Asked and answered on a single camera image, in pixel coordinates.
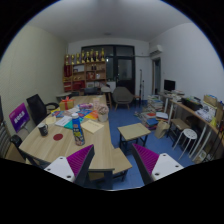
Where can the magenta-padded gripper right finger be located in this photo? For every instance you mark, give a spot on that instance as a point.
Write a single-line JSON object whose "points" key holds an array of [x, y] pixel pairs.
{"points": [[165, 165]]}

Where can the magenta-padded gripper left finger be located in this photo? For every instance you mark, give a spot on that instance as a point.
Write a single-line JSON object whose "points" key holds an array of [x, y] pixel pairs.
{"points": [[60, 166]]}

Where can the blue white-capped drink bottle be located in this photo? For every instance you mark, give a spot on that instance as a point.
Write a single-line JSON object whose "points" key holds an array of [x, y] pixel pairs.
{"points": [[78, 131]]}

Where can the flat round red coaster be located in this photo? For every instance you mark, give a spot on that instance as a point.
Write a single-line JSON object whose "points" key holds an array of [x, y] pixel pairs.
{"points": [[58, 137]]}

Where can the brown paper bag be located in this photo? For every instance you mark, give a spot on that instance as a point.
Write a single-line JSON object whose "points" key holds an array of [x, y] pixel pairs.
{"points": [[161, 130]]}

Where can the white round stool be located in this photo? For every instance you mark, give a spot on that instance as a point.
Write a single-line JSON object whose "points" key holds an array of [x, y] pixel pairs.
{"points": [[190, 134]]}

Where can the black mug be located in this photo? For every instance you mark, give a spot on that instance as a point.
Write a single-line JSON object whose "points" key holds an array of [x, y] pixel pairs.
{"points": [[43, 130]]}

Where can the teal book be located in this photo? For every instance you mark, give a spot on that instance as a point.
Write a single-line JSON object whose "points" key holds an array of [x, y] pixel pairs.
{"points": [[69, 125]]}

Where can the square wooden stool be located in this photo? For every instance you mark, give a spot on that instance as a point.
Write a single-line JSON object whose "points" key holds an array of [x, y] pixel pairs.
{"points": [[180, 124]]}

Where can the wooden bench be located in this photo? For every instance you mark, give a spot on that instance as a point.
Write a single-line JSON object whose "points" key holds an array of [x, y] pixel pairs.
{"points": [[120, 160]]}

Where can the white paper booklet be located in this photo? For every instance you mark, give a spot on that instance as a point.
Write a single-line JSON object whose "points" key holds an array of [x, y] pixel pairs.
{"points": [[63, 121]]}

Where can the small wooden side table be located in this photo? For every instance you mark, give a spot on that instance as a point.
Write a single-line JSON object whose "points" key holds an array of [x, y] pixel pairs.
{"points": [[133, 130]]}

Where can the tan notebook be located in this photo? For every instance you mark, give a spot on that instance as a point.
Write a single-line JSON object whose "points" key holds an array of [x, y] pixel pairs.
{"points": [[50, 120]]}

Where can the black mesh chair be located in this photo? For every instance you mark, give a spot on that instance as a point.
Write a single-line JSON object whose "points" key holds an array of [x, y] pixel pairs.
{"points": [[16, 141]]}

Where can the tan paper envelope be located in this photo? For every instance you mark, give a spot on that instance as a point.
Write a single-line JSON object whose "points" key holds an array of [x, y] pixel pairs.
{"points": [[92, 126]]}

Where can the blue printed magazine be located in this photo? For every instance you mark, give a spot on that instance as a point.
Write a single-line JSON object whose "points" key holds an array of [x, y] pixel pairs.
{"points": [[58, 113], [84, 112]]}

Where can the pile of books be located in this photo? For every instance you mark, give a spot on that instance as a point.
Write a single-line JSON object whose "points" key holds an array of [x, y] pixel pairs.
{"points": [[154, 110]]}

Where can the orange book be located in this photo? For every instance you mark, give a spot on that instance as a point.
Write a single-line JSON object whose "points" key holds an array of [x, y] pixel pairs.
{"points": [[91, 115]]}

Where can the long cluttered wooden desk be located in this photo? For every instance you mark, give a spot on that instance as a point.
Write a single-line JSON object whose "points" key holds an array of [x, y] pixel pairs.
{"points": [[196, 113]]}

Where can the yellow gift box, red ribbon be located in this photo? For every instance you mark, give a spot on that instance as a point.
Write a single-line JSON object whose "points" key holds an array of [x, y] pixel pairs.
{"points": [[66, 104]]}

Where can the black office chair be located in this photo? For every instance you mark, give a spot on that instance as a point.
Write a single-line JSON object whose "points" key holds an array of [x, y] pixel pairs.
{"points": [[36, 107]]}

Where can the purple sign board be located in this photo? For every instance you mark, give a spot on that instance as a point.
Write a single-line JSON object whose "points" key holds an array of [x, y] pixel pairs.
{"points": [[18, 116]]}

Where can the pink snack packet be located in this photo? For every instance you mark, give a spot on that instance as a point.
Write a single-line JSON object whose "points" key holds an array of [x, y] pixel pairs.
{"points": [[85, 106]]}

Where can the pink flowers in white pot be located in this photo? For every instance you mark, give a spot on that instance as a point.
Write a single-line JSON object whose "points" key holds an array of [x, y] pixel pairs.
{"points": [[103, 113]]}

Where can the small white folding table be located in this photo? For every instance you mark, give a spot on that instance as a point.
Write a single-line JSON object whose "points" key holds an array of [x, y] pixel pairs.
{"points": [[63, 95]]}

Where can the black computer monitor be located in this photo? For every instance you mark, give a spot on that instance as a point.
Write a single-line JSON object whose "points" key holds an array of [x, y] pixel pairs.
{"points": [[169, 85]]}

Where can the grey armchair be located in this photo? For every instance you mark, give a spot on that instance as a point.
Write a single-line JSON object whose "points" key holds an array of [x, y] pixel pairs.
{"points": [[122, 96]]}

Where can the black tripod stand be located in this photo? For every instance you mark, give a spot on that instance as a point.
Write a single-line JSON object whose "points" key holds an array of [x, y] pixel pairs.
{"points": [[141, 85]]}

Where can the wooden shelf unit with trophies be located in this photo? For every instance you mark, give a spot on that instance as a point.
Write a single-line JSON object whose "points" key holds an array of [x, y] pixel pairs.
{"points": [[85, 75]]}

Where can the dark glass door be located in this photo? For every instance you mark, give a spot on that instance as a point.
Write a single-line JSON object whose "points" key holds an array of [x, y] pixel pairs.
{"points": [[125, 68]]}

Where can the white wall air conditioner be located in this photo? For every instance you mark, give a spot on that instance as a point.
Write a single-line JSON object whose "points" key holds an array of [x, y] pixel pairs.
{"points": [[155, 50]]}

